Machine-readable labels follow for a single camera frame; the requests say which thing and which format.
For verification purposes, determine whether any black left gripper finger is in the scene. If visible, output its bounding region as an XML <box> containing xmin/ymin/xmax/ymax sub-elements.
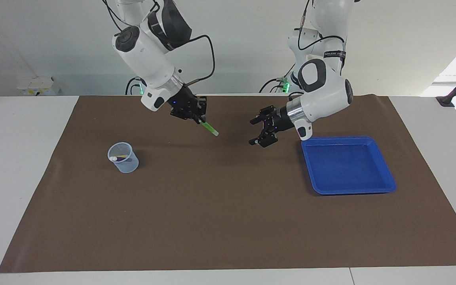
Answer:
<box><xmin>250</xmin><ymin>105</ymin><xmax>276</xmax><ymax>125</ymax></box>
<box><xmin>249</xmin><ymin>127</ymin><xmax>278</xmax><ymax>148</ymax></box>

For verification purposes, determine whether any green pen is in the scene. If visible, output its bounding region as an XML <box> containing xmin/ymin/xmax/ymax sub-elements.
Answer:
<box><xmin>198</xmin><ymin>120</ymin><xmax>220</xmax><ymax>137</ymax></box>

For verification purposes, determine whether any clear plastic cup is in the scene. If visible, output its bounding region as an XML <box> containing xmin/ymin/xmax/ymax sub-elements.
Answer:
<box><xmin>107</xmin><ymin>142</ymin><xmax>139</xmax><ymax>174</ymax></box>

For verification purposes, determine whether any blue plastic tray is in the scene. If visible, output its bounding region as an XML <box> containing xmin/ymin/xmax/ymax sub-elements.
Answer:
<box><xmin>301</xmin><ymin>136</ymin><xmax>397</xmax><ymax>195</ymax></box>

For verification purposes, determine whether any brown table mat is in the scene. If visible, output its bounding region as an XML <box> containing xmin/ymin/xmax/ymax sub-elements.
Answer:
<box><xmin>0</xmin><ymin>95</ymin><xmax>456</xmax><ymax>274</ymax></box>

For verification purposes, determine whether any black base cable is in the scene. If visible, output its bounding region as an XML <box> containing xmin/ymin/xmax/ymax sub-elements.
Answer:
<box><xmin>125</xmin><ymin>76</ymin><xmax>146</xmax><ymax>95</ymax></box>
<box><xmin>259</xmin><ymin>63</ymin><xmax>296</xmax><ymax>93</ymax></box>

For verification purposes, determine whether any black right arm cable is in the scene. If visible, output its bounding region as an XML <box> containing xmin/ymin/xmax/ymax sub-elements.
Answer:
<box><xmin>149</xmin><ymin>0</ymin><xmax>216</xmax><ymax>86</ymax></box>

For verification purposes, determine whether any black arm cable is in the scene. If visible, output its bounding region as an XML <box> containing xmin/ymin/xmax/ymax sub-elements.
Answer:
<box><xmin>149</xmin><ymin>0</ymin><xmax>216</xmax><ymax>86</ymax></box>
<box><xmin>297</xmin><ymin>0</ymin><xmax>345</xmax><ymax>51</ymax></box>

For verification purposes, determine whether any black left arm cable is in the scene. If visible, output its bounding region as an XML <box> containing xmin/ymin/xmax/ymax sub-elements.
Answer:
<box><xmin>297</xmin><ymin>0</ymin><xmax>345</xmax><ymax>51</ymax></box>

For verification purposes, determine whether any white wall socket box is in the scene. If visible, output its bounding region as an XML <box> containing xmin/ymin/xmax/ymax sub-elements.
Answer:
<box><xmin>16</xmin><ymin>76</ymin><xmax>60</xmax><ymax>96</ymax></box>

